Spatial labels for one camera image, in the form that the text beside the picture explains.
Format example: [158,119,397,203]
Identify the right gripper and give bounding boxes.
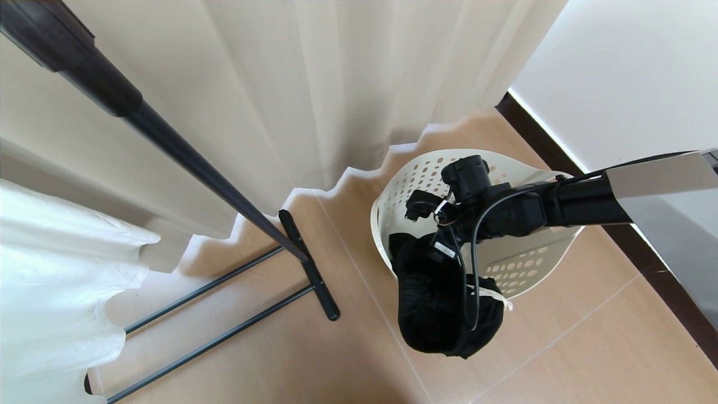
[429,210,486,260]

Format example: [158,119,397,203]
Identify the black shorts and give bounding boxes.
[389,232,514,360]

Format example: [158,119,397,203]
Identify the white printed t-shirt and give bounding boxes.
[0,180,160,404]

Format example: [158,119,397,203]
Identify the white laundry basket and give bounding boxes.
[370,149,584,301]

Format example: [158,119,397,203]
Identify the black clothes rack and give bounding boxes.
[0,0,341,404]

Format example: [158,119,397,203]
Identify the beige curtain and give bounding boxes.
[0,0,570,276]

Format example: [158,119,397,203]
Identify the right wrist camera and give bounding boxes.
[405,190,444,222]

